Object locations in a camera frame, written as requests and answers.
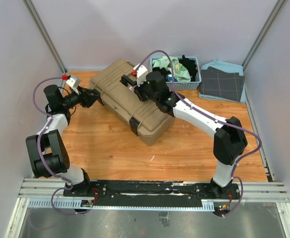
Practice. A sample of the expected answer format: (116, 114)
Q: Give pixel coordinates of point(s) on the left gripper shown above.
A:
(87, 101)

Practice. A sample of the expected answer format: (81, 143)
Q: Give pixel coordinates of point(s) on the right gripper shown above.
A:
(137, 90)

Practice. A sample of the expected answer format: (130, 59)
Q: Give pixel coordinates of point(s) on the tan plastic tool box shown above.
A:
(144, 119)

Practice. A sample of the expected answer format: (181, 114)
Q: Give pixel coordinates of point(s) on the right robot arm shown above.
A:
(229, 142)

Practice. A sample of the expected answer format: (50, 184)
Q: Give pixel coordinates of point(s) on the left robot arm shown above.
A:
(46, 150)

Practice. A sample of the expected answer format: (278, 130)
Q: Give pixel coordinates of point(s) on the blue plastic basket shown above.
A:
(188, 85)

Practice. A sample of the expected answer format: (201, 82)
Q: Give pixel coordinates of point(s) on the green patterned cloth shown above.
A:
(166, 67)

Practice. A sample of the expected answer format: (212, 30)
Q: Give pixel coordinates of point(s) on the black cloth in basket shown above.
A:
(191, 65)

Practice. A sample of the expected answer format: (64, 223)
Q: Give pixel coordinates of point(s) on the grey checked folded cloth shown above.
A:
(222, 85)

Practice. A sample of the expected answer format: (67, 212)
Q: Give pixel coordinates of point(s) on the light blue folded cloth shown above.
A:
(226, 67)

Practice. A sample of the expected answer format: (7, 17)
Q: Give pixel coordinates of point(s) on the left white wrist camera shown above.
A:
(72, 81)

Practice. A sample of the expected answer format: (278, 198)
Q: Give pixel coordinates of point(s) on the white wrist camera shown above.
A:
(72, 81)
(140, 72)

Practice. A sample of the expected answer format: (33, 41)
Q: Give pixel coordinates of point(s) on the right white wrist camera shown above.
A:
(140, 72)

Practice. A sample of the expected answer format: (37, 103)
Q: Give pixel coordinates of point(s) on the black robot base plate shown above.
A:
(160, 194)

